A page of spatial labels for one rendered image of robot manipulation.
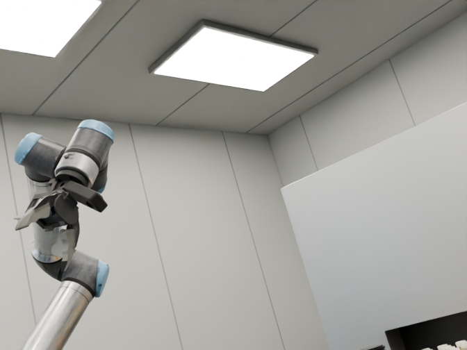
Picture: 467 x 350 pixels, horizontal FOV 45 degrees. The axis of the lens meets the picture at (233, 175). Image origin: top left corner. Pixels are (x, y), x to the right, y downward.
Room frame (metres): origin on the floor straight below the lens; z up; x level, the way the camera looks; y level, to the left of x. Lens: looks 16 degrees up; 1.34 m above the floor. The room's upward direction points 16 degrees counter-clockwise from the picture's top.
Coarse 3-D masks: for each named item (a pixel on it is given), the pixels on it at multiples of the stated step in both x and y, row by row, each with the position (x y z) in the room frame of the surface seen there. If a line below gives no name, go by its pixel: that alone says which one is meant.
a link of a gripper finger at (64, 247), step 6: (60, 234) 1.19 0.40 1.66; (66, 234) 1.17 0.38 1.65; (72, 234) 1.18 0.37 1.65; (60, 240) 1.19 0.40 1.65; (66, 240) 1.17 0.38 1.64; (72, 240) 1.19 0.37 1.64; (54, 246) 1.20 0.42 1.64; (60, 246) 1.19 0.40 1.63; (66, 246) 1.18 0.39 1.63; (72, 246) 1.19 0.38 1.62; (54, 252) 1.20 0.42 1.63; (60, 252) 1.19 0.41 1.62; (66, 252) 1.17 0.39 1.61; (72, 252) 1.19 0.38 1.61; (66, 258) 1.18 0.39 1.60; (66, 264) 1.17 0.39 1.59
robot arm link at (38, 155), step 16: (32, 144) 1.30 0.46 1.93; (48, 144) 1.31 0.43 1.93; (16, 160) 1.33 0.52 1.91; (32, 160) 1.31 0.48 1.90; (48, 160) 1.31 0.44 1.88; (32, 176) 1.37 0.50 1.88; (48, 176) 1.38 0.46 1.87; (32, 192) 1.45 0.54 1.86; (48, 240) 1.67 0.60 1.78; (48, 256) 1.76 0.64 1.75; (48, 272) 1.82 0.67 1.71
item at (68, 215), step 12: (60, 180) 1.21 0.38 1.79; (72, 180) 1.19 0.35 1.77; (84, 180) 1.20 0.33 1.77; (48, 192) 1.16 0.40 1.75; (60, 192) 1.15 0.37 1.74; (60, 204) 1.14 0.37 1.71; (72, 204) 1.18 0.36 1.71; (60, 216) 1.15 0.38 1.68; (72, 216) 1.18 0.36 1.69; (48, 228) 1.19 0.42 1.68
